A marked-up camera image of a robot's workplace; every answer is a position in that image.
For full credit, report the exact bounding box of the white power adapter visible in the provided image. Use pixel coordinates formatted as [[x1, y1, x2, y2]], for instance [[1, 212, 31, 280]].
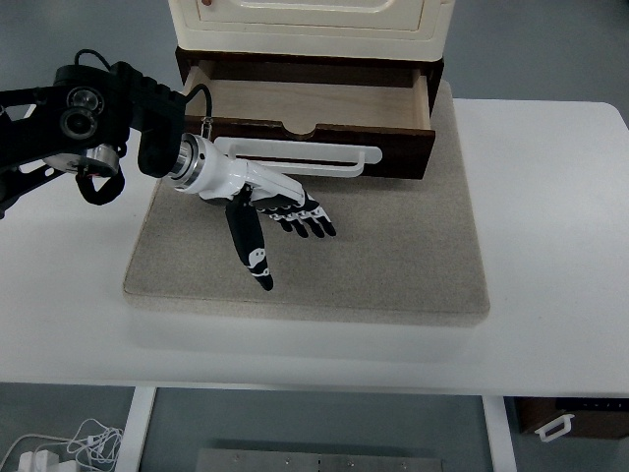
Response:
[[17, 449, 59, 472]]

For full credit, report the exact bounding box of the dark wooden drawer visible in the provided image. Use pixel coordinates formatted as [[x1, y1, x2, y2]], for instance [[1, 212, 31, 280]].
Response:
[[182, 63, 435, 179]]

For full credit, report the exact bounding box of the brown wooden box on floor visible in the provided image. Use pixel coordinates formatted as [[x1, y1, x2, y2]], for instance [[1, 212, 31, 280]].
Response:
[[514, 397, 628, 443]]

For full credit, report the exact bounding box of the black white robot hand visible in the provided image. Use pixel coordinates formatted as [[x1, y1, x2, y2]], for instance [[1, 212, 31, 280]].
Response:
[[194, 138, 336, 291]]

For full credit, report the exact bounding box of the beige fabric pad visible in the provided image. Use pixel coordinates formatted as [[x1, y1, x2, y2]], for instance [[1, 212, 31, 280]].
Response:
[[123, 83, 490, 326]]

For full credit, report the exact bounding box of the white table leg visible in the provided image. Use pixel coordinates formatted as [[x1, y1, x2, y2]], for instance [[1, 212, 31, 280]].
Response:
[[114, 386, 157, 472], [482, 395, 518, 472]]

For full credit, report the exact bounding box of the white cable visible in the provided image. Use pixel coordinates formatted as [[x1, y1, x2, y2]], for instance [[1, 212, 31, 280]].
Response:
[[0, 418, 125, 472]]

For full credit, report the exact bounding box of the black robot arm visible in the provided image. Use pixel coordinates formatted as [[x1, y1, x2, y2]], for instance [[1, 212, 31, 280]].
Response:
[[1, 60, 212, 211]]

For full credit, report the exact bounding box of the white handle on floor box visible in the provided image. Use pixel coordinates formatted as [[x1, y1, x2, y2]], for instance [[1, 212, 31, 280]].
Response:
[[534, 413, 575, 443]]

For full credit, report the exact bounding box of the white drawer handle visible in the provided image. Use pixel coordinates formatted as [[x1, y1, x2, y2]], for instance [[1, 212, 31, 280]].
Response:
[[214, 137, 382, 178]]

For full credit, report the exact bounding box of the dark wooden cabinet frame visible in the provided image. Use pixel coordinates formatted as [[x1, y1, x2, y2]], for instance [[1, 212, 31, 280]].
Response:
[[175, 47, 444, 109]]

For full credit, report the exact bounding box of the right white table leg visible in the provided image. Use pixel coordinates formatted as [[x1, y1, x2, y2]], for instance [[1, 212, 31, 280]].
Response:
[[482, 395, 518, 472]]

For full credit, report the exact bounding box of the left white table leg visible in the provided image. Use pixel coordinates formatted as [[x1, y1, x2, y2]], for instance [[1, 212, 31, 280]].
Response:
[[114, 386, 157, 472]]

